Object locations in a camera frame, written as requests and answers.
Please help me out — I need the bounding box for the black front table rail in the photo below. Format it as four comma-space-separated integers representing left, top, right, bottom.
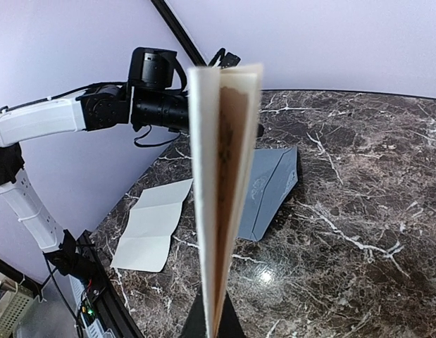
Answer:
75, 230, 142, 337

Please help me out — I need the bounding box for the white letter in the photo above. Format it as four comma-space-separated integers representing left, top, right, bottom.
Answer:
187, 63, 263, 337

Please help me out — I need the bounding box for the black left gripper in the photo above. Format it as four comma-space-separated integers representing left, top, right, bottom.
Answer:
256, 124, 264, 138

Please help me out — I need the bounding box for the black left frame post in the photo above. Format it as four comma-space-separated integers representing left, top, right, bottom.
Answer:
151, 0, 206, 66

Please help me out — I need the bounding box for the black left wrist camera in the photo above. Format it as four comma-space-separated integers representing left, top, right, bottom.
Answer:
208, 48, 241, 68

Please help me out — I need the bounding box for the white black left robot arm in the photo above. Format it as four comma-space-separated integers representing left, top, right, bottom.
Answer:
0, 47, 189, 280

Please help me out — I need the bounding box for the blue-grey envelope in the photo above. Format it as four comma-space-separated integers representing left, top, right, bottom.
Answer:
237, 146, 298, 242

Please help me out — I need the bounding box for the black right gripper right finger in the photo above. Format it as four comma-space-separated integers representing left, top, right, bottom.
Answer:
218, 299, 244, 338

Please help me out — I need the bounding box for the white unfolded paper sheet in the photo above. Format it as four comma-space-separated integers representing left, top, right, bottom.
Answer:
111, 179, 192, 273

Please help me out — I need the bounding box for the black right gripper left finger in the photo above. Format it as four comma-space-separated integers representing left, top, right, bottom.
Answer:
180, 295, 206, 338

